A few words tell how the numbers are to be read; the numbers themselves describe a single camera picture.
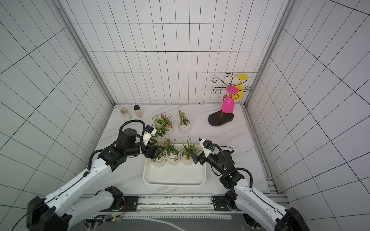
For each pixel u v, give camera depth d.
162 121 0.90
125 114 1.04
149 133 0.66
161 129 0.86
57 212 0.39
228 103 0.89
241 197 0.54
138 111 1.06
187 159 0.78
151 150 0.65
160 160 0.81
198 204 0.74
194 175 0.81
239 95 0.80
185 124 0.98
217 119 1.07
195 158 0.66
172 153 0.85
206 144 0.62
